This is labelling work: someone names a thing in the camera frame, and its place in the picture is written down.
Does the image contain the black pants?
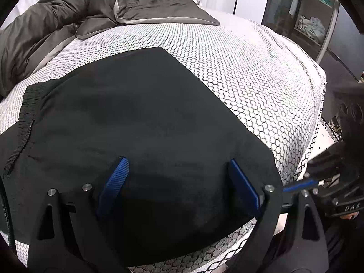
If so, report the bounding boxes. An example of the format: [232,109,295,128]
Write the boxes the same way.
[1,48,281,266]

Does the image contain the person's right hand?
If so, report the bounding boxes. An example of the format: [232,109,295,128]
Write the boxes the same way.
[340,212,359,220]

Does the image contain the white honeycomb mattress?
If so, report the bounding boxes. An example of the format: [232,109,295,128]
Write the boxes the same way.
[1,14,326,272]

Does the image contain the dark grey duvet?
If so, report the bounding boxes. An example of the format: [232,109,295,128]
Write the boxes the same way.
[1,0,219,98]

